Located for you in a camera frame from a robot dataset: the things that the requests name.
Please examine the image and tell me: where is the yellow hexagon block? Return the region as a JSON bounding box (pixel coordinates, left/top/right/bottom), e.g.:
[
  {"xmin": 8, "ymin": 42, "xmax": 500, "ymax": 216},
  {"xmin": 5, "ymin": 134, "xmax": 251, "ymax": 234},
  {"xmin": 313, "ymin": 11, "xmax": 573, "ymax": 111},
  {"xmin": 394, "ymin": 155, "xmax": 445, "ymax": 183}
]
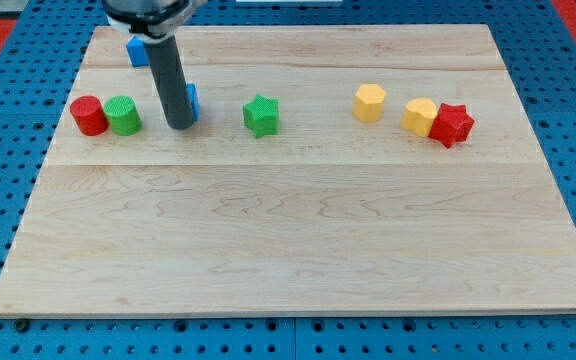
[{"xmin": 353, "ymin": 84, "xmax": 386, "ymax": 123}]

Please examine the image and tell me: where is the green cylinder block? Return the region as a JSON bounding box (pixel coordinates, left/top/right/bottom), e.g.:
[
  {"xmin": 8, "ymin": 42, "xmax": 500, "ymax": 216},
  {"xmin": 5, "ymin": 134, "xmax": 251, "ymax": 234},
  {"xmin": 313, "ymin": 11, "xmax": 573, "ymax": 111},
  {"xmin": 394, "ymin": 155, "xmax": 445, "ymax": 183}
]
[{"xmin": 103, "ymin": 95, "xmax": 142, "ymax": 136}]

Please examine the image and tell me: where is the yellow heart block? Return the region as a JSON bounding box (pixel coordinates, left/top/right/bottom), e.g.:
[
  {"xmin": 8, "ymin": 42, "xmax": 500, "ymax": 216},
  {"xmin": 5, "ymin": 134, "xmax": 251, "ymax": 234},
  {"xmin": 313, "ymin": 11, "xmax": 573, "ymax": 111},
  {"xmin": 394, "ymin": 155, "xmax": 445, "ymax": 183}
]
[{"xmin": 401, "ymin": 98, "xmax": 438, "ymax": 137}]

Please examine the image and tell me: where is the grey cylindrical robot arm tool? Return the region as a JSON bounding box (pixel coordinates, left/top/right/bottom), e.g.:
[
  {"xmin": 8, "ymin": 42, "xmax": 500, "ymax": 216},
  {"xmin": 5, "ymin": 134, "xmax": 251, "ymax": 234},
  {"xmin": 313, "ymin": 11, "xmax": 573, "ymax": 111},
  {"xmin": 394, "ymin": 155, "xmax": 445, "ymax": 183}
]
[{"xmin": 144, "ymin": 34, "xmax": 195, "ymax": 130}]

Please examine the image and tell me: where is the blue block behind tool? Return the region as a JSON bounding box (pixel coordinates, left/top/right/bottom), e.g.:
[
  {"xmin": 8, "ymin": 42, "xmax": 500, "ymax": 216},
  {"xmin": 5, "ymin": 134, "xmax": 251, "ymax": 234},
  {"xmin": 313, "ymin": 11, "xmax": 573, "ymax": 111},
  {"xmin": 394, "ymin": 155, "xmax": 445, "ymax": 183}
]
[{"xmin": 186, "ymin": 83, "xmax": 200, "ymax": 122}]

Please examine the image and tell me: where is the light wooden board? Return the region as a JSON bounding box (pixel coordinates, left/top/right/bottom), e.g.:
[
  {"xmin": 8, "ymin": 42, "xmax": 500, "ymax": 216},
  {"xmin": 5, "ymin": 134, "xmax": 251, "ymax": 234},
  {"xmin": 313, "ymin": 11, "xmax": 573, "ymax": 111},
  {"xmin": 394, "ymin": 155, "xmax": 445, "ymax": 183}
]
[{"xmin": 0, "ymin": 24, "xmax": 576, "ymax": 319}]

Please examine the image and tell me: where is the green star block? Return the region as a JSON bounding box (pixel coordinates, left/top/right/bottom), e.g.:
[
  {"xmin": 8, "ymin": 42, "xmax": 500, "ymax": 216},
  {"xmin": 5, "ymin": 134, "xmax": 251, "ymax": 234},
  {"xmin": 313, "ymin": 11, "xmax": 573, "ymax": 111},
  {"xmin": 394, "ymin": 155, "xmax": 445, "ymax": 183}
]
[{"xmin": 242, "ymin": 94, "xmax": 279, "ymax": 138}]

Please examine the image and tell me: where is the red cylinder block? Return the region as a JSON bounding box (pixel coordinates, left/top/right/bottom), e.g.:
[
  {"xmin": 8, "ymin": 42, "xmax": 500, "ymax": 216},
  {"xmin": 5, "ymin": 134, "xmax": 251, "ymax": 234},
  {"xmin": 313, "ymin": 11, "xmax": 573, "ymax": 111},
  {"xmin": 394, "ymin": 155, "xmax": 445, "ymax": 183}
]
[{"xmin": 69, "ymin": 95, "xmax": 109, "ymax": 136}]

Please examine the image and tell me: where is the blue block at back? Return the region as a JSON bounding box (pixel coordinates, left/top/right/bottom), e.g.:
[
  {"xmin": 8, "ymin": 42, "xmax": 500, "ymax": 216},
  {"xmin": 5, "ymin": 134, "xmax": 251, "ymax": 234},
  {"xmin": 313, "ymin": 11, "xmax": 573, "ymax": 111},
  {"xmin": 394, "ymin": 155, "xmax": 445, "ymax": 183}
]
[{"xmin": 125, "ymin": 37, "xmax": 149, "ymax": 67}]

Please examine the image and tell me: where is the red star block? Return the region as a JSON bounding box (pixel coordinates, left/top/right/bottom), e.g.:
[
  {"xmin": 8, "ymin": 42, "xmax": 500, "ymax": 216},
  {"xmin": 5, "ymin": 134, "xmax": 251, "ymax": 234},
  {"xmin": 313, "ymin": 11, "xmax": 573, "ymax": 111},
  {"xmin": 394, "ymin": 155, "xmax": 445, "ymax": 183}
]
[{"xmin": 428, "ymin": 103, "xmax": 475, "ymax": 148}]

